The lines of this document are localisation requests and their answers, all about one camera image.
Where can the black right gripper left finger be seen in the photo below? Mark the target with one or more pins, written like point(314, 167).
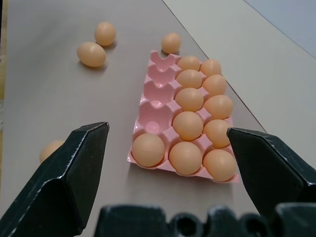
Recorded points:
point(61, 182)

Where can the pink plastic egg tray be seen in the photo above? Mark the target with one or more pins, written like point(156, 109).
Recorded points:
point(158, 98)

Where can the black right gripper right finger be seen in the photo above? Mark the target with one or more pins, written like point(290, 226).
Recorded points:
point(269, 170)

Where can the brown egg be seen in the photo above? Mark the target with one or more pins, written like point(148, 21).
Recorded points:
point(214, 84)
point(148, 150)
point(219, 165)
point(189, 79)
point(170, 43)
point(189, 99)
point(91, 54)
point(188, 63)
point(187, 125)
point(218, 106)
point(49, 151)
point(216, 133)
point(185, 158)
point(210, 67)
point(105, 33)

